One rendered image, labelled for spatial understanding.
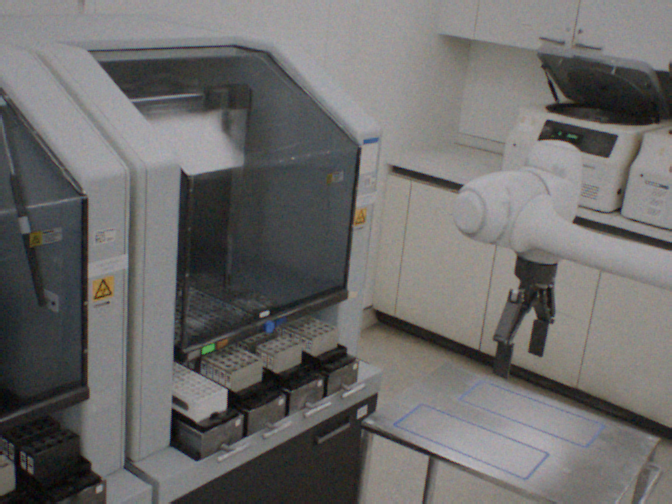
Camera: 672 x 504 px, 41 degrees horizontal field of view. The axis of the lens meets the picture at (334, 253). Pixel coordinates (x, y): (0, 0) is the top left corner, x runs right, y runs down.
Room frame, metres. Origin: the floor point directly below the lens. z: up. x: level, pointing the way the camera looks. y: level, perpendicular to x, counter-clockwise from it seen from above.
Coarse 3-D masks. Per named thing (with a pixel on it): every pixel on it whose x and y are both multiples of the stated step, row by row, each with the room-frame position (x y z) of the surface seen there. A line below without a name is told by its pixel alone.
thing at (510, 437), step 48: (432, 384) 2.14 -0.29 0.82; (480, 384) 2.17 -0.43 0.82; (384, 432) 1.88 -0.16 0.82; (432, 432) 1.90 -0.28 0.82; (480, 432) 1.92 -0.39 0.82; (528, 432) 1.94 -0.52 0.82; (576, 432) 1.96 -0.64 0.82; (624, 432) 1.99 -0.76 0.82; (432, 480) 2.26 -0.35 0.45; (528, 480) 1.73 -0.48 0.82; (576, 480) 1.75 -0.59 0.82; (624, 480) 1.77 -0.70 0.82
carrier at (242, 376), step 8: (248, 360) 2.05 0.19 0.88; (256, 360) 2.07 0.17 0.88; (232, 368) 2.01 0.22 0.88; (240, 368) 2.01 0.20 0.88; (248, 368) 2.03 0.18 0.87; (256, 368) 2.05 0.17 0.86; (232, 376) 1.98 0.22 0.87; (240, 376) 2.01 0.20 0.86; (248, 376) 2.03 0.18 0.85; (256, 376) 2.05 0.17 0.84; (232, 384) 1.98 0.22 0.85; (240, 384) 2.01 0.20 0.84; (248, 384) 2.03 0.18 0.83
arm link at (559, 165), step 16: (544, 144) 1.52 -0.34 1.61; (560, 144) 1.52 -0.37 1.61; (528, 160) 1.52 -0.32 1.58; (544, 160) 1.50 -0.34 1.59; (560, 160) 1.49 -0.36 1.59; (576, 160) 1.50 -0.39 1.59; (544, 176) 1.47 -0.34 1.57; (560, 176) 1.48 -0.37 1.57; (576, 176) 1.50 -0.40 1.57; (560, 192) 1.47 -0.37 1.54; (576, 192) 1.50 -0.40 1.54; (560, 208) 1.47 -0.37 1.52; (576, 208) 1.51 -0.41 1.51
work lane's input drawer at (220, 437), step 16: (176, 416) 1.88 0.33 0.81; (224, 416) 1.88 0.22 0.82; (240, 416) 1.90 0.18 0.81; (176, 432) 1.86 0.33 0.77; (192, 432) 1.83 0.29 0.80; (208, 432) 1.82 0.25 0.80; (224, 432) 1.86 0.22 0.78; (240, 432) 1.91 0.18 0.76; (208, 448) 1.82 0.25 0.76; (224, 448) 1.85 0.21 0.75; (240, 448) 1.85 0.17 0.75
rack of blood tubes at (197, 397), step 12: (180, 372) 1.99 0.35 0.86; (192, 372) 1.99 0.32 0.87; (180, 384) 1.93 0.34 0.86; (192, 384) 1.93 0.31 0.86; (204, 384) 1.94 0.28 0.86; (180, 396) 1.88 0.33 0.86; (192, 396) 1.88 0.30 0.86; (204, 396) 1.88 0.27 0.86; (216, 396) 1.89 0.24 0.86; (180, 408) 1.88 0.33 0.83; (192, 408) 1.85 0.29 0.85; (204, 408) 1.86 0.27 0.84; (216, 408) 1.89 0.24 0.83
